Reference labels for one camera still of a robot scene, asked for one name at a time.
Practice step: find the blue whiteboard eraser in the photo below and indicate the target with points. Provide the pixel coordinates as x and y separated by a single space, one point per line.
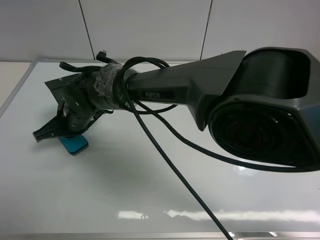
75 144

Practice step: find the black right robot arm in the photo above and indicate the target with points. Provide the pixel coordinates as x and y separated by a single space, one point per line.
262 107

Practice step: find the white whiteboard with aluminium frame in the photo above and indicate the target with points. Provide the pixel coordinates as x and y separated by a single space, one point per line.
121 188

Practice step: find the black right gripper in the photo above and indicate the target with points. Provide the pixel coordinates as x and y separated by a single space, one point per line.
76 112

